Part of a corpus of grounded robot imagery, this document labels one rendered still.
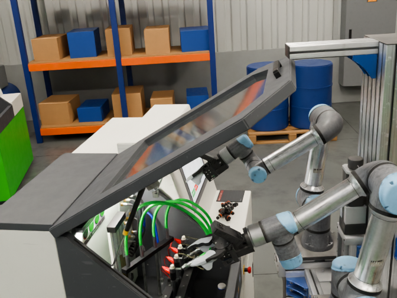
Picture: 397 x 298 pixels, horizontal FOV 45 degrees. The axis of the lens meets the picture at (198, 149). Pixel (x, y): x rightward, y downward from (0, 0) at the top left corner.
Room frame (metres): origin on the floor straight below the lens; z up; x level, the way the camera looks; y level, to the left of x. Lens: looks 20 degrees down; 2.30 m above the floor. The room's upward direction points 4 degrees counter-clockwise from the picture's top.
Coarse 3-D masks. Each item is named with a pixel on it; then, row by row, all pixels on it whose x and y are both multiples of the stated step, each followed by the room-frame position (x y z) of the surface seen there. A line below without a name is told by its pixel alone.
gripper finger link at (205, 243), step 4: (200, 240) 1.41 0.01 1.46; (204, 240) 1.40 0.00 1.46; (208, 240) 1.40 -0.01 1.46; (212, 240) 1.40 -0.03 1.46; (192, 244) 1.40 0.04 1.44; (196, 244) 1.40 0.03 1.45; (200, 244) 1.40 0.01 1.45; (204, 244) 1.39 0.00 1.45; (208, 244) 1.39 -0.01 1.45; (212, 244) 1.40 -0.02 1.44; (188, 248) 1.40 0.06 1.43; (192, 248) 1.40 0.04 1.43; (200, 248) 1.41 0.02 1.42; (204, 248) 1.41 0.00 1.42; (208, 248) 1.41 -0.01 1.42
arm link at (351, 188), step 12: (360, 168) 1.50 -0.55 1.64; (348, 180) 1.50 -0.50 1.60; (360, 180) 1.46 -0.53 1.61; (324, 192) 1.51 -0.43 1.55; (336, 192) 1.48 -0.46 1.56; (348, 192) 1.47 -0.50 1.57; (360, 192) 1.46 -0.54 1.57; (312, 204) 1.49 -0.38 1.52; (324, 204) 1.47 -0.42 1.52; (336, 204) 1.47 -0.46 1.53; (300, 216) 1.48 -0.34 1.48; (312, 216) 1.47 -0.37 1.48; (324, 216) 1.47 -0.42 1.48; (300, 228) 1.47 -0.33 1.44
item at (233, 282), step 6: (234, 264) 2.01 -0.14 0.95; (234, 270) 1.96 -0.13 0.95; (228, 276) 1.92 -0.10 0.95; (234, 276) 1.91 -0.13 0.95; (240, 276) 2.03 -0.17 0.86; (228, 282) 1.87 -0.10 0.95; (234, 282) 1.86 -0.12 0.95; (240, 282) 2.02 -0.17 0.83; (228, 288) 1.82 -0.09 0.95; (234, 288) 1.82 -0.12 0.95; (240, 288) 2.01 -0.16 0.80; (228, 294) 1.78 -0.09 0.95; (234, 294) 1.78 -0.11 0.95
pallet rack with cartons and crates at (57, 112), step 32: (32, 0) 7.78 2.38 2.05; (96, 32) 7.44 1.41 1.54; (128, 32) 7.09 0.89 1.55; (160, 32) 7.06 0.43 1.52; (192, 32) 7.05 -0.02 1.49; (32, 64) 6.98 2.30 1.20; (64, 64) 6.96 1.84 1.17; (96, 64) 6.95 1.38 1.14; (128, 64) 6.93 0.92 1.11; (32, 96) 6.98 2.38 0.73; (64, 96) 7.51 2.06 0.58; (128, 96) 7.09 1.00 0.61; (160, 96) 7.24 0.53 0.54; (192, 96) 7.10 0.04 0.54; (64, 128) 6.97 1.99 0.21; (96, 128) 6.95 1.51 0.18
